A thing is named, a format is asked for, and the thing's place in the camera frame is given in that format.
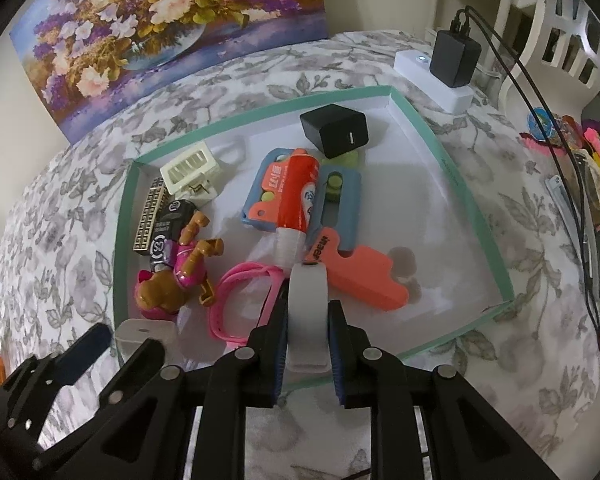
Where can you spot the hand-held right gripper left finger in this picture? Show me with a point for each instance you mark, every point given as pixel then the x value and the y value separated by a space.
pixel 280 360

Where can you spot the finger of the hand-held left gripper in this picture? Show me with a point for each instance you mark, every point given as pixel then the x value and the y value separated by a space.
pixel 87 347
pixel 140 360

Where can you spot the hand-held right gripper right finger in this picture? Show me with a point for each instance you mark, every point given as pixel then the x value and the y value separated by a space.
pixel 337 355

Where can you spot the white charger block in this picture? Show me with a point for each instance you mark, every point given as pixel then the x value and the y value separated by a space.
pixel 140 332

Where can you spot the brown dog toy figure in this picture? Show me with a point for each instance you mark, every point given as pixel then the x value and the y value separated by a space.
pixel 165 290

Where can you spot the red tube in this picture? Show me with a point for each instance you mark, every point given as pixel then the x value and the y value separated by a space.
pixel 295 195

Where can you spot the blue and orange toy gun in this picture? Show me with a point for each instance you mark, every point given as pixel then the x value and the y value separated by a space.
pixel 265 185

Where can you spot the teal cardboard box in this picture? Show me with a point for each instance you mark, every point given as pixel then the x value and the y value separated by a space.
pixel 430 200

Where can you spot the cream hair claw clip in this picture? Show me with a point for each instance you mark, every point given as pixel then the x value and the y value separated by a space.
pixel 187 165

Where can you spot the black cube charger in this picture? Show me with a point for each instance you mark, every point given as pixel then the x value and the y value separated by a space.
pixel 335 130

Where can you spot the white power strip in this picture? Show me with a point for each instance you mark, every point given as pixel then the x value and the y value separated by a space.
pixel 410 62

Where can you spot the round blue sticker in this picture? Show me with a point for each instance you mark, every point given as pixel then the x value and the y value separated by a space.
pixel 540 125

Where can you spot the black plugged-in charger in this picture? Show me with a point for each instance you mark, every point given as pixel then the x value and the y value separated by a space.
pixel 455 57

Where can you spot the flower painting poster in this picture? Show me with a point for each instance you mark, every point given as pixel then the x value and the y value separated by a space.
pixel 155 10

